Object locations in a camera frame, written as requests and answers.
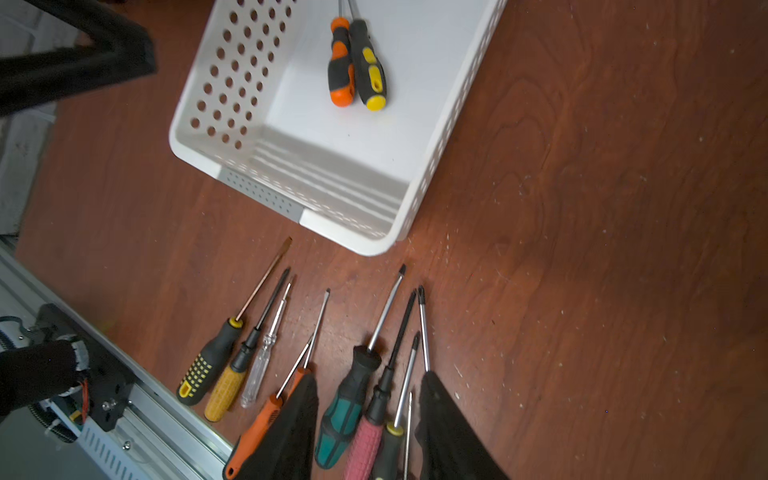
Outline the long orange screwdriver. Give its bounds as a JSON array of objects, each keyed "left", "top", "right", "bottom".
[{"left": 222, "top": 343, "right": 307, "bottom": 479}]

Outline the black yellow slim screwdriver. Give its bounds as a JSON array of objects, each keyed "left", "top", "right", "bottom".
[{"left": 369, "top": 331, "right": 422, "bottom": 480}]

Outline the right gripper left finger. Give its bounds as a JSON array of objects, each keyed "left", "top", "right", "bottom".
[{"left": 235, "top": 373, "right": 319, "bottom": 479}]

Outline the clear handle screwdriver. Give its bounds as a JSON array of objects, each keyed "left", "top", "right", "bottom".
[{"left": 240, "top": 275, "right": 296, "bottom": 409}]

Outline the pink handle screwdriver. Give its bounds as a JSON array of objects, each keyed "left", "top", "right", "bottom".
[{"left": 344, "top": 289, "right": 417, "bottom": 480}]

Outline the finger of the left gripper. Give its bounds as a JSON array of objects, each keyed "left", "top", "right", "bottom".
[{"left": 1, "top": 1, "right": 157, "bottom": 117}]

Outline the black yellow short screwdriver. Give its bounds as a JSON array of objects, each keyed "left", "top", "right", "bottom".
[{"left": 348, "top": 0, "right": 387, "bottom": 111}]

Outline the clear precision screwdriver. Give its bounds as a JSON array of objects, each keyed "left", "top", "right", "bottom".
[{"left": 401, "top": 389, "right": 414, "bottom": 480}]

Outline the yellow handle screwdriver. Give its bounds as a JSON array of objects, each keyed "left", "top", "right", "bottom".
[{"left": 204, "top": 267, "right": 291, "bottom": 423}]

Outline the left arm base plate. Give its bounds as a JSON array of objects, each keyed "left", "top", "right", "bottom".
[{"left": 36, "top": 303, "right": 137, "bottom": 432}]

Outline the short orange screwdriver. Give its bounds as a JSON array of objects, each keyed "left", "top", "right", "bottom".
[{"left": 288, "top": 288, "right": 331, "bottom": 396}]

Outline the large green black screwdriver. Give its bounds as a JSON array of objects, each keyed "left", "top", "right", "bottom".
[{"left": 417, "top": 285, "right": 431, "bottom": 372}]

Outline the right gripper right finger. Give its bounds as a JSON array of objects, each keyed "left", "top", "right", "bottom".
[{"left": 416, "top": 371, "right": 508, "bottom": 480}]

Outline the black yellow dotted screwdriver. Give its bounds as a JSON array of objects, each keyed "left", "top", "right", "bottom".
[{"left": 176, "top": 237, "right": 293, "bottom": 406}]

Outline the white perforated plastic bin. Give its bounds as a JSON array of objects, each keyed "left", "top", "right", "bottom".
[{"left": 169, "top": 1, "right": 505, "bottom": 256}]

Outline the orange black small screwdriver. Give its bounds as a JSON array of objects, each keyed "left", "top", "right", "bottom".
[{"left": 327, "top": 0, "right": 356, "bottom": 107}]

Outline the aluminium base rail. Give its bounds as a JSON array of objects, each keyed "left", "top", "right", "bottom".
[{"left": 1, "top": 238, "right": 231, "bottom": 479}]

